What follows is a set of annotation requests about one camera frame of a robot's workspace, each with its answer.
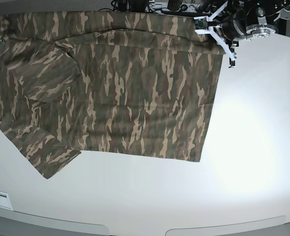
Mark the black background equipment clutter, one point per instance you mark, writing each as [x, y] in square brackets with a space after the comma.
[189, 7]

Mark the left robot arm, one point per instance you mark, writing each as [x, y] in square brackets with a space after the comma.
[230, 21]

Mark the camouflage T-shirt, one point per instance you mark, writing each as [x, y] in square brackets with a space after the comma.
[131, 83]

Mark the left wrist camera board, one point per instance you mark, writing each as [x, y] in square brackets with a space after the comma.
[201, 23]

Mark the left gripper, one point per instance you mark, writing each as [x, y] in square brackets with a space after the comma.
[216, 30]

